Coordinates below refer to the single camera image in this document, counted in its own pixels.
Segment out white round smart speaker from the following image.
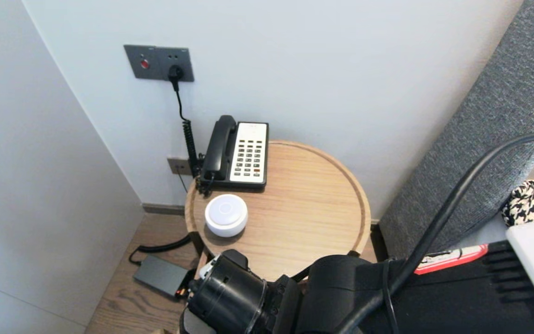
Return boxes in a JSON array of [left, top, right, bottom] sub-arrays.
[[204, 194, 249, 238]]

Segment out black and white telephone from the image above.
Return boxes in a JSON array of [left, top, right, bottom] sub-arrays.
[[200, 122, 269, 189]]

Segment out round wooden side table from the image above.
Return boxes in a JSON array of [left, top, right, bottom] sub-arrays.
[[184, 141, 372, 282]]

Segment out black telephone handset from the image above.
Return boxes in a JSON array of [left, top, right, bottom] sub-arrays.
[[201, 115, 238, 182]]

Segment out gray power adapter box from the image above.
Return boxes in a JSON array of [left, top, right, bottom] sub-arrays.
[[133, 255, 189, 298]]

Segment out gray fabric headboard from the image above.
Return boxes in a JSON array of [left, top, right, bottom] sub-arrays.
[[379, 0, 534, 259]]

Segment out black coiled handset cord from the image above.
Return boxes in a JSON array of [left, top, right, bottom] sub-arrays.
[[196, 173, 215, 196]]

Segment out beige wall phone jack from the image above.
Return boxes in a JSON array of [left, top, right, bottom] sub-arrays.
[[167, 157, 192, 177]]

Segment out black plug with coiled cable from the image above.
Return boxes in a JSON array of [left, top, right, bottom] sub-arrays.
[[129, 65, 201, 266]]

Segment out gray wall power socket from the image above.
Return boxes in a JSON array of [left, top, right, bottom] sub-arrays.
[[156, 46, 194, 83]]

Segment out gray wall switch red button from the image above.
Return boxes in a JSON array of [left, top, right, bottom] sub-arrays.
[[124, 45, 159, 80]]

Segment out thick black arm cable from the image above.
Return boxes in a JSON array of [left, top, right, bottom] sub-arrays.
[[337, 131, 534, 334]]

